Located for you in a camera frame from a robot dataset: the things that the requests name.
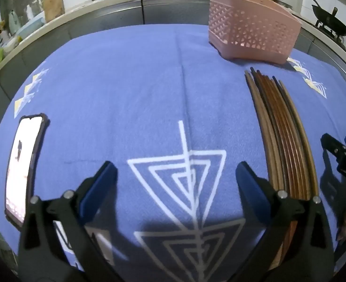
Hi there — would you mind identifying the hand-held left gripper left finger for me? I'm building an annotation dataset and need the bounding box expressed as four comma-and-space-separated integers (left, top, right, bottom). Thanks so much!
18, 161, 123, 282

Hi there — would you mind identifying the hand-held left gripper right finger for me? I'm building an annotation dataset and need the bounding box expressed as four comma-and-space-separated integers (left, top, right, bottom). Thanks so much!
229, 161, 336, 282

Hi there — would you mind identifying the bundle of wooden chopsticks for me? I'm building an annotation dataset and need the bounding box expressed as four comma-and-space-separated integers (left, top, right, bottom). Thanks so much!
244, 67, 320, 266

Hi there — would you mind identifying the pink perforated plastic basket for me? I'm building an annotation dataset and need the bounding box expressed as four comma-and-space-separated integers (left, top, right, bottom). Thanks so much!
208, 0, 303, 65

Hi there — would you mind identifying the smartphone with dark case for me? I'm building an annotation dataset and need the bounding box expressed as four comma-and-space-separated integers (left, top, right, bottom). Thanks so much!
4, 113, 50, 228

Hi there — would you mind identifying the blue patterned tablecloth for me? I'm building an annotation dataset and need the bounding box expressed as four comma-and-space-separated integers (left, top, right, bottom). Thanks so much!
0, 23, 346, 282

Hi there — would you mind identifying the gas stove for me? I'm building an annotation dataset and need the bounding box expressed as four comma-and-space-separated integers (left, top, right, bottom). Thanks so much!
315, 19, 346, 65

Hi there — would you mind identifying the black wok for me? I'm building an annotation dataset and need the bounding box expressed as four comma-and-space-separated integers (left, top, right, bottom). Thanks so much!
301, 0, 346, 36

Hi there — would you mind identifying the light blue plastic tub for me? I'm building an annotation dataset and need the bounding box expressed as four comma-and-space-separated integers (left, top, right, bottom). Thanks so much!
16, 16, 44, 39

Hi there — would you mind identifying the kitchen counter with grey cabinets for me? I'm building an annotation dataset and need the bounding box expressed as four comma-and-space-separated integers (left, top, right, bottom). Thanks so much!
0, 0, 346, 144

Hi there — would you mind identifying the wooden cutting board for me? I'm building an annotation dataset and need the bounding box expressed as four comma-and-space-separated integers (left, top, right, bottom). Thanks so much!
42, 0, 65, 22

